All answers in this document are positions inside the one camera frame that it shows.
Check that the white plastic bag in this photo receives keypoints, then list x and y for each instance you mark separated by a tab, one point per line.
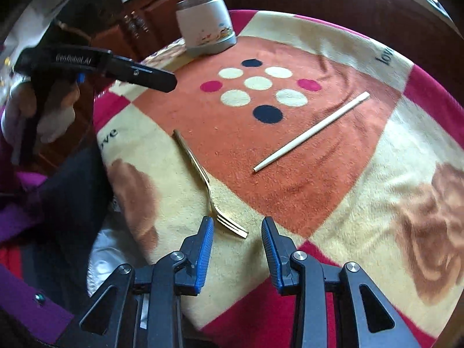
108	261

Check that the white printed utensil jar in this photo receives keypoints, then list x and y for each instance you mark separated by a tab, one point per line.
203	25

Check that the dark wooden cabinet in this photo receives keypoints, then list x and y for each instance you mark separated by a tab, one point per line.
152	18

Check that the purple cloth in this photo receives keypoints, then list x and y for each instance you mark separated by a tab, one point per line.
21	206

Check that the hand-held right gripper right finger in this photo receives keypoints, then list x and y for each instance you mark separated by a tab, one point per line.
270	250

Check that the dark cloth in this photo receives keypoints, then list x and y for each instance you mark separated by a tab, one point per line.
72	206

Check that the gold metal fork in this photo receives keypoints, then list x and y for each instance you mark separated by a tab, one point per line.
206	185

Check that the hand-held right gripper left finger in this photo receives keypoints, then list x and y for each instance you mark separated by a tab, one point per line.
205	246

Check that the wooden chopstick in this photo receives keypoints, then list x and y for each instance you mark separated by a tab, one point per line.
311	132

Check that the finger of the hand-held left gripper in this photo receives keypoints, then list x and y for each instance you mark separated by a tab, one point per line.
148	74

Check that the purple panel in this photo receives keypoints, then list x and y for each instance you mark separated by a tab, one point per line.
25	304

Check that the printed fleece blanket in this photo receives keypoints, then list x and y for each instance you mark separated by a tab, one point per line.
326	188

